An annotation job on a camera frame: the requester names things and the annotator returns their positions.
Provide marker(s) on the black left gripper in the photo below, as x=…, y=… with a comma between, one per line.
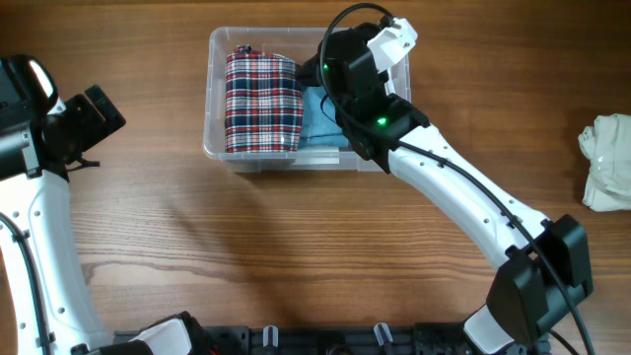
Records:
x=99, y=127

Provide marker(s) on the plaid flannel cloth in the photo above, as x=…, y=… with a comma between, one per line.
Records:
x=264, y=103

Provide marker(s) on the cream cloth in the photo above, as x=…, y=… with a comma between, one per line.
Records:
x=606, y=145

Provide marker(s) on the black cloth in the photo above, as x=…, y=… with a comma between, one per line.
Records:
x=310, y=73

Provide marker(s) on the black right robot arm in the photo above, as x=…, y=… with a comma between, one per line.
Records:
x=542, y=266

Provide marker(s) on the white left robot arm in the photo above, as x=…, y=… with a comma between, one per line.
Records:
x=53, y=307

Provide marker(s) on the clear plastic storage box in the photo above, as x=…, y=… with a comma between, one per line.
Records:
x=298, y=44

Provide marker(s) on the folded blue cloth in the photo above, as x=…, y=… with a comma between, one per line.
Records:
x=319, y=127

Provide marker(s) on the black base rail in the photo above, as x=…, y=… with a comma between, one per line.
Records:
x=441, y=338

